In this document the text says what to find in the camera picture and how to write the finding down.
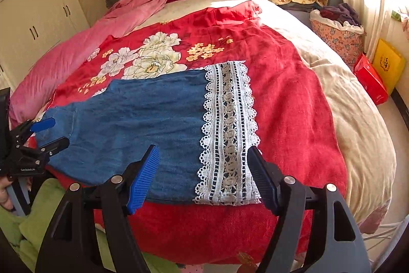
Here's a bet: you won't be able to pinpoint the red box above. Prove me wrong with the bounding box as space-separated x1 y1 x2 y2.
353 53 389 105

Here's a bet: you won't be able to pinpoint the cream bed sheet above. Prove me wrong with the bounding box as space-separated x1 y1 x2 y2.
132 0 396 234

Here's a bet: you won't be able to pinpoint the floral fabric laundry basket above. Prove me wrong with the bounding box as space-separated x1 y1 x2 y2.
310 3 365 69

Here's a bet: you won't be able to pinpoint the white wardrobe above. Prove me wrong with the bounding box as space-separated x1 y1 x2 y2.
1 0 89 89

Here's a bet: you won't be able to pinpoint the green fleece garment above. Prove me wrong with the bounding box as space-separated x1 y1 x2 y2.
0 178 183 273

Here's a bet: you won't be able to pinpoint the blue denim lace-trimmed pants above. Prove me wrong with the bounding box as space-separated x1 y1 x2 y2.
35 61 260 206

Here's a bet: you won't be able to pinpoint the yellow paper bag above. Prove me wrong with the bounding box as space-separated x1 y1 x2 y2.
372 39 406 95

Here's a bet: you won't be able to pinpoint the pink quilt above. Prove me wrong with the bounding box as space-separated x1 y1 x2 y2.
9 0 167 127

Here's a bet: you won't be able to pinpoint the person's left hand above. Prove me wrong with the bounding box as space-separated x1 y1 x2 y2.
0 177 13 211

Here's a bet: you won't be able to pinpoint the red floral blanket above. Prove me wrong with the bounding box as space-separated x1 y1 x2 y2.
49 1 347 264

